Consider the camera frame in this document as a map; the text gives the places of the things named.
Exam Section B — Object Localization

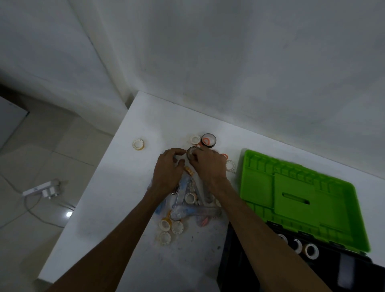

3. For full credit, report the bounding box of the person's left hand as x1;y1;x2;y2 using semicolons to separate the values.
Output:
148;148;187;207

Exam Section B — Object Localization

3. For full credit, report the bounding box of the person's right hand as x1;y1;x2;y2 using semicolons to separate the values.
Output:
188;146;234;198

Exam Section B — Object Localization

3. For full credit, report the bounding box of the black tape roll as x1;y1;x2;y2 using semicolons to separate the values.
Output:
201;133;217;148

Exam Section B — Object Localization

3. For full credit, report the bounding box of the pile of small tape rolls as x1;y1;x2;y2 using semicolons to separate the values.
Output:
158;134;237;246

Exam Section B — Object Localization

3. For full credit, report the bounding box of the black toolbox with green lid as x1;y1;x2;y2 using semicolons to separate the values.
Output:
216;149;385;292

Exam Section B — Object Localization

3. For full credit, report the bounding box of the black toolbox tray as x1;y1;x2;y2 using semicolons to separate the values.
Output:
219;222;385;292

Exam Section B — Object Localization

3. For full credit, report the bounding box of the person's right forearm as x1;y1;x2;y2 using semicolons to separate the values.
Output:
215;186;331;292

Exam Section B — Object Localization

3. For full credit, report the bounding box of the person's left forearm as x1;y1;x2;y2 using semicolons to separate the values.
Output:
47;192;168;292

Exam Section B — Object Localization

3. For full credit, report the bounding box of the white plug adapter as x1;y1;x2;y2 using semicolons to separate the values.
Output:
42;180;62;200

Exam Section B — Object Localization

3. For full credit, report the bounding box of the white power strip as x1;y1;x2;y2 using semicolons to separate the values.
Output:
22;180;55;197

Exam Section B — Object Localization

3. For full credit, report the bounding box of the grey cabinet panel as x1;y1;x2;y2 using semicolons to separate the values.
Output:
0;96;29;150

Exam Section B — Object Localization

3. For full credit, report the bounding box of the white power cable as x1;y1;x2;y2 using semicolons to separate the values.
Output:
0;173;76;229

